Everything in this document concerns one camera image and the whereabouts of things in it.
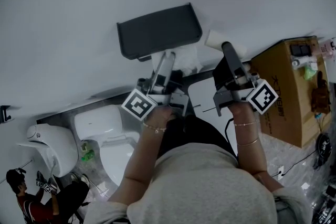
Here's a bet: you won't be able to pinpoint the beaded wrist bracelet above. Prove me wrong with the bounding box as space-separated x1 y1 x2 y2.
142 122 167 135

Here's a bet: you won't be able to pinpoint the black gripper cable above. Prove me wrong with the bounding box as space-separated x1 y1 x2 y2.
224 118 235 152

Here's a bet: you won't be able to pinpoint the small black wall holder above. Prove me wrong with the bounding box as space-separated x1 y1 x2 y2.
0 104 15 124

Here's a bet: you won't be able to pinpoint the brown cardboard box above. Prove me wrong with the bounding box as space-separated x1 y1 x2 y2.
250 36 332 149

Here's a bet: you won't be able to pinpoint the black shelf paper holder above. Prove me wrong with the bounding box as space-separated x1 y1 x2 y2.
117 2 203 61

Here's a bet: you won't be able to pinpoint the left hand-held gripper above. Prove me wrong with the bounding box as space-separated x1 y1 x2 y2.
120 50 190 122

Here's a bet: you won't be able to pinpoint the green plastic bottle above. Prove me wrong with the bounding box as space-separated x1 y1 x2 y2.
81 150 95 162

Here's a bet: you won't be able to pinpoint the white round urinal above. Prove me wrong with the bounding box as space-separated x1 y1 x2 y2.
17 123 79 178

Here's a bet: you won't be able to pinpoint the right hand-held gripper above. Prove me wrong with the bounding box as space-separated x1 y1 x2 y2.
212 40 280 117

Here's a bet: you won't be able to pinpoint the brown toy figure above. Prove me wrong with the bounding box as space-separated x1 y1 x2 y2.
311 70 331 115

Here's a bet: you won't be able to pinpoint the thin chain bracelet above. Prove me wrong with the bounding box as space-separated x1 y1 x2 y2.
233 120 257 128

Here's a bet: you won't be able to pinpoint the small black case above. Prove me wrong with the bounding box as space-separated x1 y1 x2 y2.
290 43 312 57

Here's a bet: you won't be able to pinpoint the white toilet with tank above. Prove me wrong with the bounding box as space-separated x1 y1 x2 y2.
74 105 141 188

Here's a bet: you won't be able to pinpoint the person's grey sweater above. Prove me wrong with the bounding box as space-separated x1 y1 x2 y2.
83 143 314 224

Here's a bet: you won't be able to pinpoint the gold bangle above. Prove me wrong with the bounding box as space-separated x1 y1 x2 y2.
237 138 259 147

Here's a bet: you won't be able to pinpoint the black floor cable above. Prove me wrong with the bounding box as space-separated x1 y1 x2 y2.
282 148 320 176

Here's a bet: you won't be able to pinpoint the green crumpled bag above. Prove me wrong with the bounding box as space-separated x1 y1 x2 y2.
303 65 319 81

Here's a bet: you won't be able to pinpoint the thin metal wall rod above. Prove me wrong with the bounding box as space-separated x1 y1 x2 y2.
0 159 34 184

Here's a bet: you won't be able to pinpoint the person's right forearm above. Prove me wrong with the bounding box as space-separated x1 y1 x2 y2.
232 103 284 188

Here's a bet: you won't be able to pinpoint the black round disc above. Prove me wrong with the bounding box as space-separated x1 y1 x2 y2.
316 133 332 158

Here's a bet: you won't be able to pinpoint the small white roll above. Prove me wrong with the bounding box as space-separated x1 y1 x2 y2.
291 57 318 70

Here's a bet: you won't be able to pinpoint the person's left forearm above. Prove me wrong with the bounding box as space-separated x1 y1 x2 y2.
107 106 174 204

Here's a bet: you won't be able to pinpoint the person's black trousers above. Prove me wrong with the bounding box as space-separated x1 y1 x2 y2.
157 115 238 163

